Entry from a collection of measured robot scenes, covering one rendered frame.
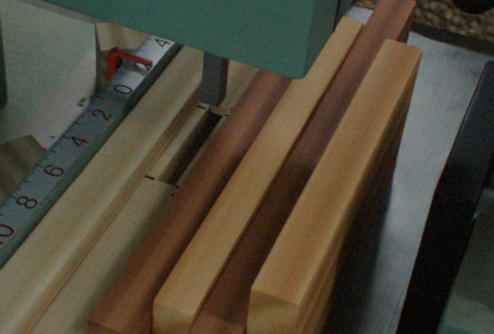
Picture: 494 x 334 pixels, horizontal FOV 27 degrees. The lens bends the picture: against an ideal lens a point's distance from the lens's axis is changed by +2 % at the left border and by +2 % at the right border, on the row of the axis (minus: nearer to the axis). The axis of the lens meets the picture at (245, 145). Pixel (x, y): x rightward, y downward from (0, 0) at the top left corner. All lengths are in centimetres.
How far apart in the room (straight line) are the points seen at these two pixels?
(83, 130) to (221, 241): 8
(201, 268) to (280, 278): 4
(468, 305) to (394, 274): 9
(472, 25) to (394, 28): 11
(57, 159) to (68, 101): 28
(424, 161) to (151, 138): 15
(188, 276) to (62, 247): 5
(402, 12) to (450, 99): 6
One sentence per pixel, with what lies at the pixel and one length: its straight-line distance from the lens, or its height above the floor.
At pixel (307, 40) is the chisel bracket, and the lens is 39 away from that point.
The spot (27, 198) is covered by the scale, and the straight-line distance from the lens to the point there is 41.
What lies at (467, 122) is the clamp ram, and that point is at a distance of 41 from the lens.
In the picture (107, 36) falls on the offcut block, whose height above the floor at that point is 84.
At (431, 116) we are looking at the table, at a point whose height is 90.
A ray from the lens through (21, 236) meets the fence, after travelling 40.
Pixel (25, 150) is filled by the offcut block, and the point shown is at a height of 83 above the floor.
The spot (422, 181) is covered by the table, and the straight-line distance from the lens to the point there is 52.
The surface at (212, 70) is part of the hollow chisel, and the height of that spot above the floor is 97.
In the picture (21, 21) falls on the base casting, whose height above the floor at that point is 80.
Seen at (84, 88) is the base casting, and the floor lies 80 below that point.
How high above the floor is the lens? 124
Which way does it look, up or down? 41 degrees down
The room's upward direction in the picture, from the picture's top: 6 degrees clockwise
